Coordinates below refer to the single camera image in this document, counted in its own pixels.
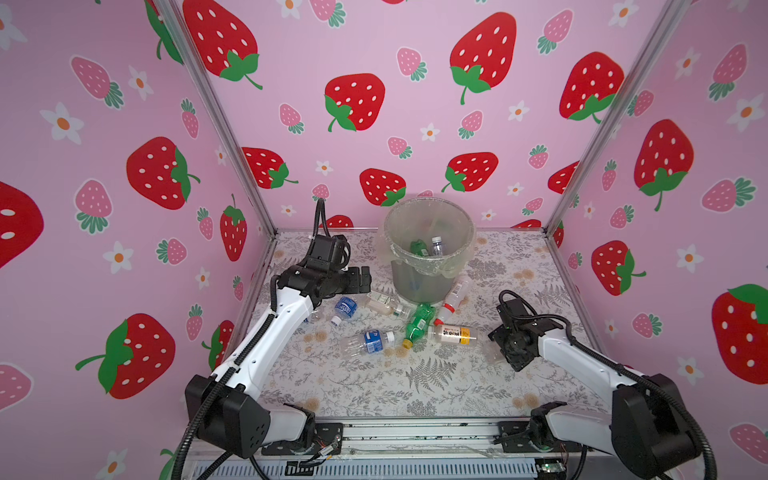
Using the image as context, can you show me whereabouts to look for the green bottle yellow cap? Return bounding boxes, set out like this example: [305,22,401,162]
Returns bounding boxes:
[409,239,430,258]

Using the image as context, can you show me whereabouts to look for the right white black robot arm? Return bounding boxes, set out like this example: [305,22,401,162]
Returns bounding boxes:
[489,290,718,479]

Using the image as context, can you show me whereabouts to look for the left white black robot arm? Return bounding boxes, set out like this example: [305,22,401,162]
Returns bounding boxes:
[170,265,372,479]

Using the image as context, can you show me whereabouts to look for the green bottle near bin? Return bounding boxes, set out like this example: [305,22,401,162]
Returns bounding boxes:
[402,303,436,349]

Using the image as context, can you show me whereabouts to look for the grey mesh waste bin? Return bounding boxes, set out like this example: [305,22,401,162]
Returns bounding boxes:
[377,197,476,304]

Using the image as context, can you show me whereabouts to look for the Pocari Sweat bottle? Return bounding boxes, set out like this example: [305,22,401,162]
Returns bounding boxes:
[331,296,358,326]

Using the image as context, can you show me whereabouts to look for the clear bottle white green label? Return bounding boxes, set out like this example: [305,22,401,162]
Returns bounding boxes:
[365,291,414,320]

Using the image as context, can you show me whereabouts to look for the bottle yellow white label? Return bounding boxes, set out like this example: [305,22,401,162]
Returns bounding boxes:
[429,324,477,345]

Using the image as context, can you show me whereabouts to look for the white bottle red cap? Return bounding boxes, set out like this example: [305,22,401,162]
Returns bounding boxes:
[434,274,472,326]

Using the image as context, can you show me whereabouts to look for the clear bottle blue label centre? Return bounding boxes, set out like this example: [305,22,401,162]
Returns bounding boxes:
[339,329,395,357]

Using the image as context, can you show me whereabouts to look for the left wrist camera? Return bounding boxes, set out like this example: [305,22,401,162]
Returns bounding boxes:
[305,235,350,272]

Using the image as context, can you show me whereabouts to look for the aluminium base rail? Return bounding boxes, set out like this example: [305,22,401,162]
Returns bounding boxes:
[173,417,667,480]

